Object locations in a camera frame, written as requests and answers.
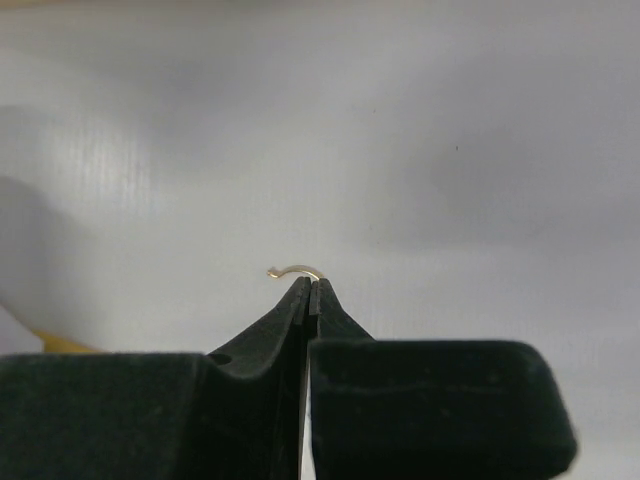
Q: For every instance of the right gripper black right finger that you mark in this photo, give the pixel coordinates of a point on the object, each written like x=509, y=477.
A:
x=430, y=409

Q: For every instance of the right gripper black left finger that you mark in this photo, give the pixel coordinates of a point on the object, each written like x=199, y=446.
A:
x=235, y=413

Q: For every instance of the yellow plastic hanger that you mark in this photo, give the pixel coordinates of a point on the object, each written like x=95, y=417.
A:
x=309, y=271

